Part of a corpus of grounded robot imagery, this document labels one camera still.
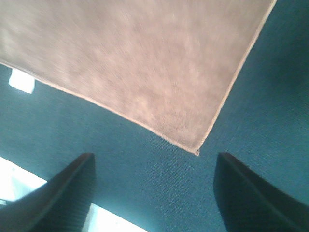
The black table cloth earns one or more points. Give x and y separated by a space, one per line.
152 183

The white woven storage basket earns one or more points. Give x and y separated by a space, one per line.
16 182

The white towel label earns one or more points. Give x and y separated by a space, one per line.
22 81

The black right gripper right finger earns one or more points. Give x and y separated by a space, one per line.
248 203

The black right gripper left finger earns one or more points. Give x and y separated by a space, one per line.
60 205

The brown microfibre towel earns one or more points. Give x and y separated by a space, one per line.
167 65

